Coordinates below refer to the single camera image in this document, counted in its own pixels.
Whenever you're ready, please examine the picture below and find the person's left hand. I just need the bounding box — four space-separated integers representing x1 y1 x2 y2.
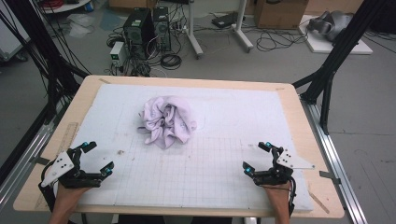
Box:
54 183 92 206

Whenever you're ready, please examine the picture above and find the clear plastic bag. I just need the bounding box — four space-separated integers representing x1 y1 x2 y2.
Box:
66 13 96 38

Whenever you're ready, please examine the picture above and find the white cabinet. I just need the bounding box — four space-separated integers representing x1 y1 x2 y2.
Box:
0 12 31 62

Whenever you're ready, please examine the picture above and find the person's right hand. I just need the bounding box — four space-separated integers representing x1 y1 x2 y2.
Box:
262 182 293 205

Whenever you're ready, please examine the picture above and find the white floor board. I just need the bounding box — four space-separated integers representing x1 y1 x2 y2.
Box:
298 13 374 55

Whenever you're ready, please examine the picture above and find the wooden ruler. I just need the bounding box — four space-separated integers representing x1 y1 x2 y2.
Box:
35 121 79 210

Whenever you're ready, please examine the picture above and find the large black computer tower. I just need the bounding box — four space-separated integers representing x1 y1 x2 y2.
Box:
122 7 157 60

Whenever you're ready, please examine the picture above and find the slim black computer tower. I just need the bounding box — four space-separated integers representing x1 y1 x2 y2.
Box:
152 6 172 52

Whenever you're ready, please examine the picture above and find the round white table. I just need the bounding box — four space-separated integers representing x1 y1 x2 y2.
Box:
40 0 92 14

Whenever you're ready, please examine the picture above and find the coiled black cable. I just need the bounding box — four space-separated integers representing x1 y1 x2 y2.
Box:
160 53 183 71

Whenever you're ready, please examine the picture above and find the aluminium rail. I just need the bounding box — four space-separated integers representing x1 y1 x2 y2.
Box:
0 102 68 213
300 96 370 224

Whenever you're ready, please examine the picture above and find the brown cardboard box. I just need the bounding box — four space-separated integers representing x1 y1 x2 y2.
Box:
253 0 309 31

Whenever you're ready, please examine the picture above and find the black flat device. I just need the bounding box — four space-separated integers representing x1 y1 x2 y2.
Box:
211 11 239 29

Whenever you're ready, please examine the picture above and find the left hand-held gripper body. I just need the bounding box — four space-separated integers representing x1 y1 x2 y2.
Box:
38 148 104 189

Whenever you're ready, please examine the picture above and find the white box with green display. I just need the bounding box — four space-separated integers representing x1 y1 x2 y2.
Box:
109 41 127 67

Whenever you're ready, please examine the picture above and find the lilac printed towel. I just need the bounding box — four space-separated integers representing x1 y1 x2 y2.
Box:
137 95 198 149

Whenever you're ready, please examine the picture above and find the white grid mat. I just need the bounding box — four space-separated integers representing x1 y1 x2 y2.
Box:
52 83 315 213

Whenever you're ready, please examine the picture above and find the loose black floor cable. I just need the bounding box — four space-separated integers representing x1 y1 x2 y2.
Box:
255 29 309 52

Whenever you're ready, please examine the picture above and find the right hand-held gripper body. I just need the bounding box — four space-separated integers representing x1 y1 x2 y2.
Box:
252 148 316 189

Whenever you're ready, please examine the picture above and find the grey metal bracket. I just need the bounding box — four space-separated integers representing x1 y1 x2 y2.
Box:
319 170 342 185
29 157 50 166

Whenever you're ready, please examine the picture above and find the white stand leg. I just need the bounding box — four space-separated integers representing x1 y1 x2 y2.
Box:
232 0 255 53
186 0 205 60

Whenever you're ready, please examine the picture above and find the grey backpack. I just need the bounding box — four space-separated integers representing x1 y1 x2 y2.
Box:
306 9 354 43

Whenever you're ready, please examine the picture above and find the black metal frame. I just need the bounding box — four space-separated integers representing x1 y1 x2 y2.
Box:
291 0 391 135
0 0 92 125

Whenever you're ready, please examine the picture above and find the right hand-held gripper cable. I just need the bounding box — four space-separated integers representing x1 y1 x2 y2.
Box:
261 175 297 217

